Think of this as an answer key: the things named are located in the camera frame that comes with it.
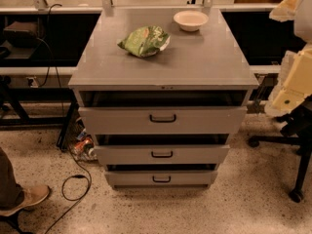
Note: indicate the grey drawer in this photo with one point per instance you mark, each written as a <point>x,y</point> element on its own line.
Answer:
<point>162,121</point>
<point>160,178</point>
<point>161,154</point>

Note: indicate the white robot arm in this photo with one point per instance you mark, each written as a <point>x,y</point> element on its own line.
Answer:
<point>295,77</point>

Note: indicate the grey drawer cabinet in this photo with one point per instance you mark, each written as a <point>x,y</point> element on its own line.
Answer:
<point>200,69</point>

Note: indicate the grey top drawer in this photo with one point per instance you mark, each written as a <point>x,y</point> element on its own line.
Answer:
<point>162,121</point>

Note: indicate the grey bottom drawer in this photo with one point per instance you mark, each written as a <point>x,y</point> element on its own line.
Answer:
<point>160,178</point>

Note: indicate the green chip bag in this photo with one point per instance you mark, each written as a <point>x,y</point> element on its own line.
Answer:
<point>146,41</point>

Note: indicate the crushed orange can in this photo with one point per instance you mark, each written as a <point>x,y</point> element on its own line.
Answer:
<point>83,146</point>

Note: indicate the white bowl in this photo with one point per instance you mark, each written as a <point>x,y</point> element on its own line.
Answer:
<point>190,21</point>

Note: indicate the black office chair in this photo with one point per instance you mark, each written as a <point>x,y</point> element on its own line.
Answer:
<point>298,131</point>

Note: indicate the tan shoe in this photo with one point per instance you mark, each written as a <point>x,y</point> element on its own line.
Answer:
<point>31,196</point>

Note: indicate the dark box on shelf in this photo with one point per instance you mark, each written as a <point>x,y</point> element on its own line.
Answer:
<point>22,34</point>

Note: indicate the brown trouser leg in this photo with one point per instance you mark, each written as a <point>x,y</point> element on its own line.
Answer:
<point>11,193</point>

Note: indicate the wire trash basket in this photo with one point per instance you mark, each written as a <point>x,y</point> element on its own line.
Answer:
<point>75,132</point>

